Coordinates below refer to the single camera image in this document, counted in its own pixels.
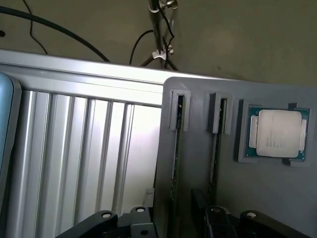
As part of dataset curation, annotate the CPU with silver lid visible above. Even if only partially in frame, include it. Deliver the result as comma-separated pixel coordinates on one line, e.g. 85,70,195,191
245,106,309,159

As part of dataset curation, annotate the grey parts rack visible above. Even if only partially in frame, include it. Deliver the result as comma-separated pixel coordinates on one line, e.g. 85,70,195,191
153,76,317,238

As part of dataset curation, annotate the black cable at tripod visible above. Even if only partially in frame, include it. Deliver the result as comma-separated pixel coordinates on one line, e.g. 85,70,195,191
129,29,155,65

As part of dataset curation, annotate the silver tripod stand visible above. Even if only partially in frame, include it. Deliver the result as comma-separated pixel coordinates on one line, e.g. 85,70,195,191
140,0,179,70

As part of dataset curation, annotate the thin black floor wire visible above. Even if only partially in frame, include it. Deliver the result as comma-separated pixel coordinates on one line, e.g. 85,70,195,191
23,0,48,55

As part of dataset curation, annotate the thick black floor cable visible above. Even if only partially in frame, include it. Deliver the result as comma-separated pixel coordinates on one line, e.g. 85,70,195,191
0,6,111,62

